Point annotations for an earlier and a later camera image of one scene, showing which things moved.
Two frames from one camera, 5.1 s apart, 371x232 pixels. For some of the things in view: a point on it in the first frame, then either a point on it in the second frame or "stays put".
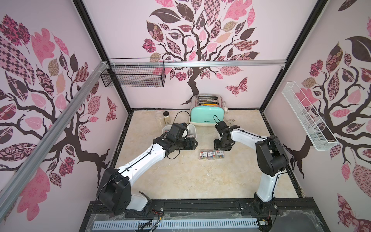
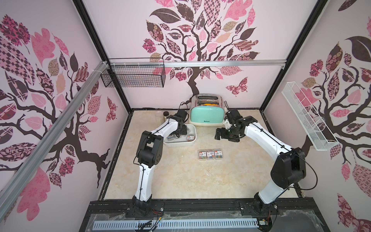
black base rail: x=300 y=215 stays put
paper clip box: x=203 y=154 stays put
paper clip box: x=211 y=155 stays put
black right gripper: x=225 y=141 → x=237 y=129
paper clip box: x=220 y=154 stays put
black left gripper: x=189 y=145 → x=182 y=132
